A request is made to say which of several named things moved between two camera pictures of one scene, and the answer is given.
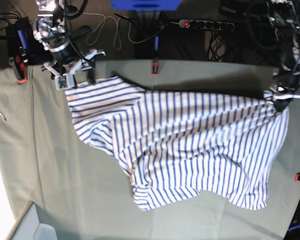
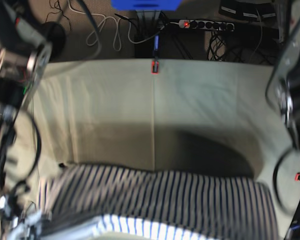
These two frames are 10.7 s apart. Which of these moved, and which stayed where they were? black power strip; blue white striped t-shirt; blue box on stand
Moved: blue white striped t-shirt
Stayed: blue box on stand; black power strip
